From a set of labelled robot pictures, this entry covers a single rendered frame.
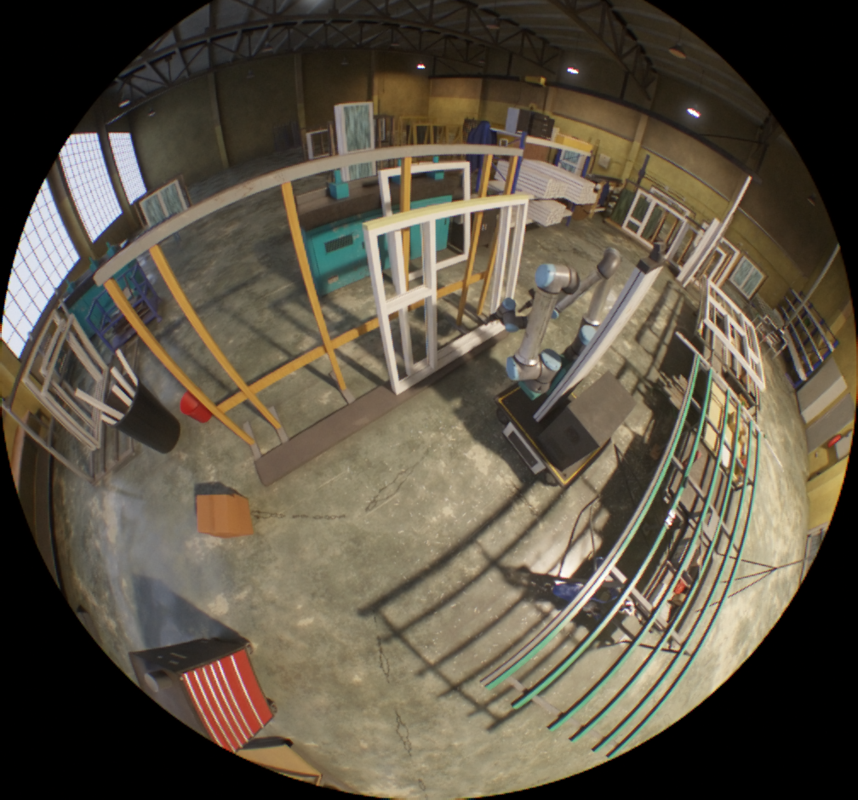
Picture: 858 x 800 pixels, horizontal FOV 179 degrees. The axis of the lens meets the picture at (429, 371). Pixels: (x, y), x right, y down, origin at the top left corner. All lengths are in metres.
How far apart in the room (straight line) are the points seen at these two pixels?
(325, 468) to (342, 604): 1.11
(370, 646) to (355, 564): 0.68
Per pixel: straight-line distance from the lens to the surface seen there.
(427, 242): 1.86
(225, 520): 2.23
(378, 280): 1.69
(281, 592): 2.44
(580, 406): 1.81
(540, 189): 5.14
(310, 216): 2.99
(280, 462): 2.43
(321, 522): 2.27
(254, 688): 2.63
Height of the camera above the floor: 2.16
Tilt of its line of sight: 54 degrees down
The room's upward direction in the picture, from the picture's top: 6 degrees clockwise
